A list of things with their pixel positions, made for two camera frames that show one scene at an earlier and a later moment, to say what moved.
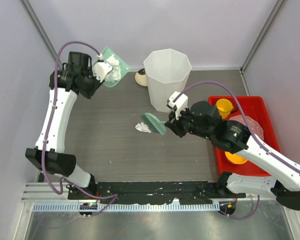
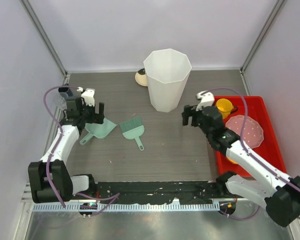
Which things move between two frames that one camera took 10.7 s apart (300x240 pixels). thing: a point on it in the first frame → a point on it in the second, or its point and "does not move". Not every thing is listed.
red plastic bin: x=254 y=107 does not move
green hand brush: x=157 y=125 → x=132 y=129
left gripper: x=89 y=94 → x=95 y=118
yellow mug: x=224 y=107 does not move
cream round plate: x=141 y=77 does not move
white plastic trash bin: x=167 y=71 does not move
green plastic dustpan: x=124 y=69 → x=98 y=131
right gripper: x=175 y=125 → x=188 y=111
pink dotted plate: x=254 y=125 does not move
